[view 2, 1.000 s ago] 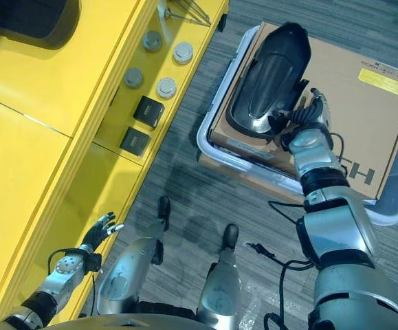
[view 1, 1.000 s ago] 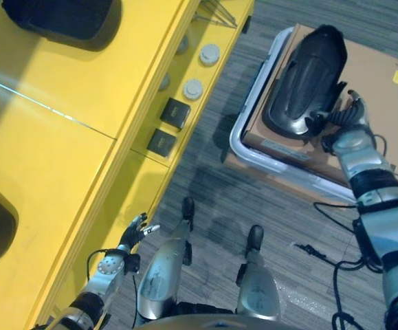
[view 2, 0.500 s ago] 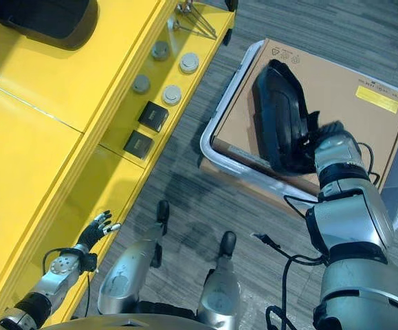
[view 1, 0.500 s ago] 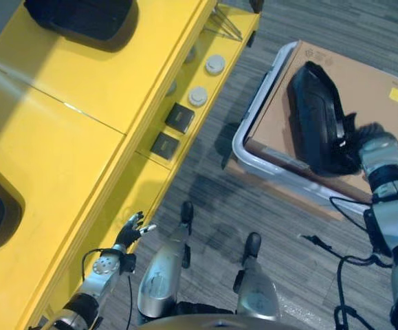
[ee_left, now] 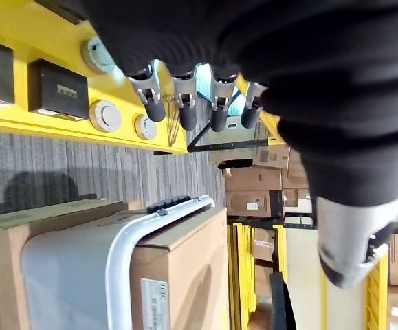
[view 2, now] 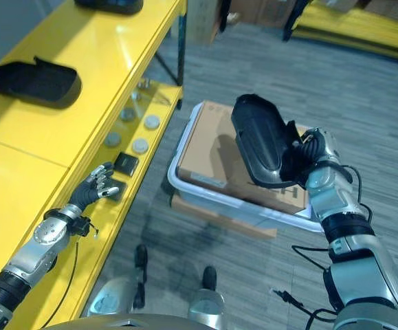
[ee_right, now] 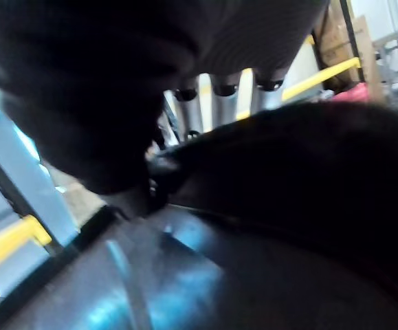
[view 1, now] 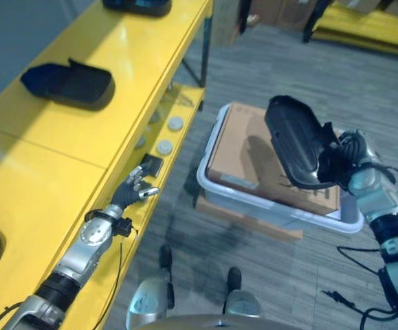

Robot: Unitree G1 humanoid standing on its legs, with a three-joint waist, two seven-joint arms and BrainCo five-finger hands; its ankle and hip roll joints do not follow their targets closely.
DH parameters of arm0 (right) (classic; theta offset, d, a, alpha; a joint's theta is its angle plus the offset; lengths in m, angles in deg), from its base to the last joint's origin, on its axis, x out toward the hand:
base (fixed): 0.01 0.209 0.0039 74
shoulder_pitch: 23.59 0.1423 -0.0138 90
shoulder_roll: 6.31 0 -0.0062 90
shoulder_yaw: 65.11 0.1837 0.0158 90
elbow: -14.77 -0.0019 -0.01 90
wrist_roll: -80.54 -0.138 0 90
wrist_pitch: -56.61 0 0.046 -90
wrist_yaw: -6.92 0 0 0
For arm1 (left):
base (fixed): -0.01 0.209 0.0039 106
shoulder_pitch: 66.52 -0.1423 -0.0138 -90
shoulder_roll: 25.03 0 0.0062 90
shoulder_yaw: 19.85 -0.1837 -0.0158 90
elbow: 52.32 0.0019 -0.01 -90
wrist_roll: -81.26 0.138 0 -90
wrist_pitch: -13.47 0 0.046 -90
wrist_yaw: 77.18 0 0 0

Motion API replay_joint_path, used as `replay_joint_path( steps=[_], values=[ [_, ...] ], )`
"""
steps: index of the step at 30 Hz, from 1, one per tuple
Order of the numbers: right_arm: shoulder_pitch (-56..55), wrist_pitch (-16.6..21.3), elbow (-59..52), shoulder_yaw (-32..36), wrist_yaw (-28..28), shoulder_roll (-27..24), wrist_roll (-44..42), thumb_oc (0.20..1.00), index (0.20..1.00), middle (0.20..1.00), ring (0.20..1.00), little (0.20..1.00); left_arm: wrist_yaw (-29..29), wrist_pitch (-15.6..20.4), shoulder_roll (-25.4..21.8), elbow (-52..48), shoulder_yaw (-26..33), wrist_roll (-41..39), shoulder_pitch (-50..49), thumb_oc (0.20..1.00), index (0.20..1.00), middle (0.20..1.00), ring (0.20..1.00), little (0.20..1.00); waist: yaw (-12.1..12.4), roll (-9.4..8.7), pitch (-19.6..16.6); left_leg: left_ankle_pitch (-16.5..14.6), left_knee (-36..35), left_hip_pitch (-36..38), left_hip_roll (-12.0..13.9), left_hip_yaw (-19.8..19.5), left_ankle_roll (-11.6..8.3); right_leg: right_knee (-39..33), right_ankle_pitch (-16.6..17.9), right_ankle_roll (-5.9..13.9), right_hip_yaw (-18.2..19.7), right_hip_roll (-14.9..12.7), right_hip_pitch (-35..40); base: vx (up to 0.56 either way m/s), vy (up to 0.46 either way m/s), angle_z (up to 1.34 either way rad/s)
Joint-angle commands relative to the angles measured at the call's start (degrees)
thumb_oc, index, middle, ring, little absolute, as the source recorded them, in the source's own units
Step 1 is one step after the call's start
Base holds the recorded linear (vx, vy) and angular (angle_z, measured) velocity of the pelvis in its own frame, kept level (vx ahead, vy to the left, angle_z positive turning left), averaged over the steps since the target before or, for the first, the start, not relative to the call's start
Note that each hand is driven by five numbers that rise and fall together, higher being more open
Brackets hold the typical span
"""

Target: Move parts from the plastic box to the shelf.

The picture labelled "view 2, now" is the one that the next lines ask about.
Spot brown background cardboard box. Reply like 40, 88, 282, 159
219, 0, 300, 29

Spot small black square box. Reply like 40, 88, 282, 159
114, 152, 140, 175
106, 178, 127, 202

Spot robot right leg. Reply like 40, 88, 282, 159
187, 287, 225, 319

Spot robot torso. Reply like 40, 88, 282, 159
42, 311, 217, 330

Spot robot leg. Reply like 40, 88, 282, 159
84, 276, 142, 318
187, 287, 225, 319

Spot black sole-shaped part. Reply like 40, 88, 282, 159
74, 0, 145, 16
0, 55, 83, 111
230, 93, 302, 185

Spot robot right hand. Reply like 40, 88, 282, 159
280, 127, 340, 184

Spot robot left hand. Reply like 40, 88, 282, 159
69, 162, 120, 210

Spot yellow metal shelf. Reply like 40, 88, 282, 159
0, 0, 188, 330

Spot robot left leg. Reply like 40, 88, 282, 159
84, 276, 142, 318

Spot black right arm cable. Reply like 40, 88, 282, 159
273, 164, 373, 327

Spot flat brown cardboard sheet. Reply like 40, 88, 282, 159
170, 194, 278, 240

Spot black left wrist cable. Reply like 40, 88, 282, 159
40, 215, 100, 327

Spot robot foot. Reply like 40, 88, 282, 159
134, 243, 148, 278
201, 265, 218, 289

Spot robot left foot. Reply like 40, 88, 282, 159
134, 243, 148, 278

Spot yellow background shelf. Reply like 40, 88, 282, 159
283, 0, 398, 65

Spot white plastic box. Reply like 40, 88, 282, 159
166, 100, 325, 235

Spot light wooden panel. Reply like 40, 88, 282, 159
184, 0, 224, 45

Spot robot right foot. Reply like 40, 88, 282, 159
201, 265, 218, 289

